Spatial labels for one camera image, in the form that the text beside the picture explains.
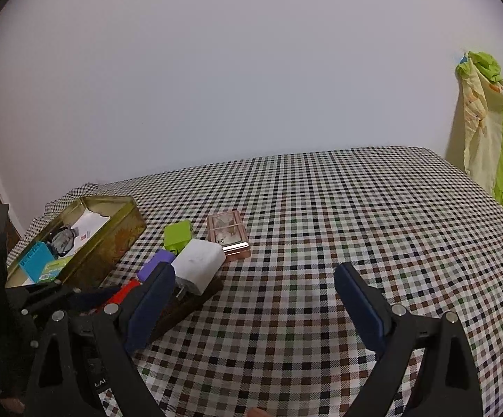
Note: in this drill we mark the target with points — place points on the person's left hand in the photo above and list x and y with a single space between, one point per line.
12 406

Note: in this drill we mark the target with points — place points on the blue toy brick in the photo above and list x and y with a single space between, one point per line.
35 259

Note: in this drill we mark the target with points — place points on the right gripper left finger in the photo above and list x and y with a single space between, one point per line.
122 328

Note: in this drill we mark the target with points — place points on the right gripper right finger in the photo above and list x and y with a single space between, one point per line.
390 331

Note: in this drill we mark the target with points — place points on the white charger plug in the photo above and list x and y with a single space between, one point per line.
197 264

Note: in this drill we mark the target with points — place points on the green toy brick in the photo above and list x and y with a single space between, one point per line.
177 236

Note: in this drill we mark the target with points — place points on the gold metal tin box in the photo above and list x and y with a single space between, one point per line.
92 263

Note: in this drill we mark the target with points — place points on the green floss pick box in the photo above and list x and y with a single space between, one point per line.
52 269

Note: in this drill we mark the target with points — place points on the person's right hand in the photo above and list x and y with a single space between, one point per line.
257 412

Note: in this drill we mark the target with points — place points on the white paper liner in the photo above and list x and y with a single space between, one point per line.
88 224

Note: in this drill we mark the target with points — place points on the brown wooden comb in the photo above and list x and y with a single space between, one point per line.
179 308

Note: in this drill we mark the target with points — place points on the rose gold makeup palette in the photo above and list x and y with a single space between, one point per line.
228 230

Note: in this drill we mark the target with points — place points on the red toy brick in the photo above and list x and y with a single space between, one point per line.
121 294

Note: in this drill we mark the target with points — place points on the grey black watch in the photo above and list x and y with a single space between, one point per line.
61 241

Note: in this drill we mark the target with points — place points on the checkered tablecloth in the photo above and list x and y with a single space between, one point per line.
277 336

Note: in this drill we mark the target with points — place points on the purple toy brick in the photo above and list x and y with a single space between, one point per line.
161 256

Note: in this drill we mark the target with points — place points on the green yellow hanging cloth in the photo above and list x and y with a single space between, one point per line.
481 96

